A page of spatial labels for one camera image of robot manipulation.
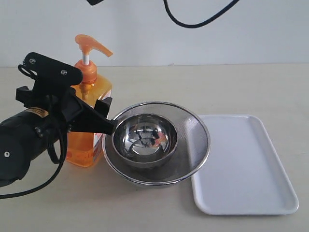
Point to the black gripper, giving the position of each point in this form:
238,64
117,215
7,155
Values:
50,111

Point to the orange pump soap bottle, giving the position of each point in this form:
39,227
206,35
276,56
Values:
85,149

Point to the stainless steel mesh strainer bowl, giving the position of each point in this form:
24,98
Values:
194,143

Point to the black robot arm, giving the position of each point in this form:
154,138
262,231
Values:
18,151

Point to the small stainless steel bowl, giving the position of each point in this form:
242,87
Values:
145,141

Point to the white plastic tray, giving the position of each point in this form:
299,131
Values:
243,174

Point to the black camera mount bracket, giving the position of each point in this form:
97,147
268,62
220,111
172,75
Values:
51,76

